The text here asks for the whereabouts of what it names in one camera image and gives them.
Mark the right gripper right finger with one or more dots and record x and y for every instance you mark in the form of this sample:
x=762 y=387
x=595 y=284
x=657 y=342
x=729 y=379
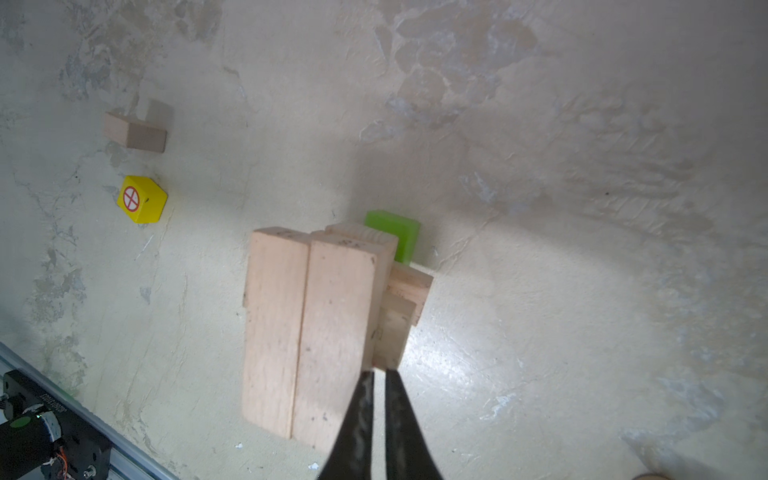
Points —
x=407 y=455

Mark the small square wood block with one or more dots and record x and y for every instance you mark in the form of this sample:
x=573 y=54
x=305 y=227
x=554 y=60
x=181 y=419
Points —
x=149 y=134

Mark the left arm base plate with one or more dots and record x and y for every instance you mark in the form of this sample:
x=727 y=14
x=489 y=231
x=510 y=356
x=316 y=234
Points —
x=39 y=431

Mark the yellow cube block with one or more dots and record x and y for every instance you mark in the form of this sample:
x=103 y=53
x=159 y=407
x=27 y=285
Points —
x=141 y=199

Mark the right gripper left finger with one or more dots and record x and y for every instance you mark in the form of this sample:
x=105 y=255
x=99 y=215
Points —
x=350 y=457

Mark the green wood block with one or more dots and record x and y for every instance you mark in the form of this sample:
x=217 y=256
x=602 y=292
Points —
x=407 y=231

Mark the wood block angled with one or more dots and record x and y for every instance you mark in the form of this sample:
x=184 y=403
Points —
x=388 y=243

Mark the aluminium mounting rail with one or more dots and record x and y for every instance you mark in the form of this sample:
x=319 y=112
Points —
x=127 y=460

